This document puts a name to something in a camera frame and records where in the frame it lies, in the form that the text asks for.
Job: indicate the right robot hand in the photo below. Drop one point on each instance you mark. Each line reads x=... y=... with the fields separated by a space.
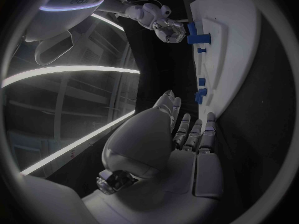
x=170 y=31

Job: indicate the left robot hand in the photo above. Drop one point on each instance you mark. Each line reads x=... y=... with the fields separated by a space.
x=144 y=143

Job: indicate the thick blue cylinder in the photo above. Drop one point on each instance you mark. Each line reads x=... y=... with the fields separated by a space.
x=198 y=38

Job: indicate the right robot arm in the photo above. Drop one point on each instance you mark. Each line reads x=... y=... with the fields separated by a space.
x=140 y=13

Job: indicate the white task board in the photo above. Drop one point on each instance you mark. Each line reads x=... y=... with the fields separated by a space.
x=238 y=41

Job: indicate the long thin blue cylinder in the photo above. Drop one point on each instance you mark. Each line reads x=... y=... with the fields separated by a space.
x=192 y=28

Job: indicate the short blue cylinder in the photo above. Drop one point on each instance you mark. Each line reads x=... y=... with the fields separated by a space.
x=200 y=50

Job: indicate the blue peg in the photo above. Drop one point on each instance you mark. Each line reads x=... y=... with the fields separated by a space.
x=203 y=91
x=198 y=98
x=202 y=81

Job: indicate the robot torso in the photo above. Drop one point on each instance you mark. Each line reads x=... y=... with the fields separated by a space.
x=65 y=16

